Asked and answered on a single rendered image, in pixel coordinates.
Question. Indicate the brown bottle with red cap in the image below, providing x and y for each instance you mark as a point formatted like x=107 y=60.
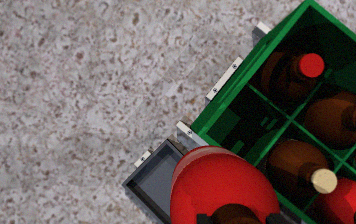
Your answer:
x=288 y=74

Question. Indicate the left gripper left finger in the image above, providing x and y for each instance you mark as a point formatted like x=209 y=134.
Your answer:
x=202 y=218

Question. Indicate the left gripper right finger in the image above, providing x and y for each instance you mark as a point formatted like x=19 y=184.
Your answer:
x=276 y=218

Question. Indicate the orange-brown bottle with green cap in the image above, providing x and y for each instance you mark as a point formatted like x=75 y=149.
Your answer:
x=330 y=116

